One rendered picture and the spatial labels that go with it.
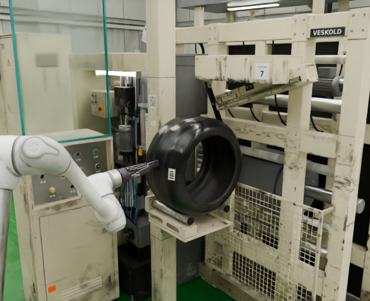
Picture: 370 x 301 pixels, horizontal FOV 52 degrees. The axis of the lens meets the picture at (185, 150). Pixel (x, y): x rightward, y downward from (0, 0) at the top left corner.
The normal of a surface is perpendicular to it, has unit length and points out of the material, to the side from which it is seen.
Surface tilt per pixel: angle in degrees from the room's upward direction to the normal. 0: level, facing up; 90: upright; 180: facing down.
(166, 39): 90
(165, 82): 90
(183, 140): 57
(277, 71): 90
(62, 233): 90
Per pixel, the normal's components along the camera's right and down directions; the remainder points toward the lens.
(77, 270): 0.63, 0.17
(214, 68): -0.78, 0.15
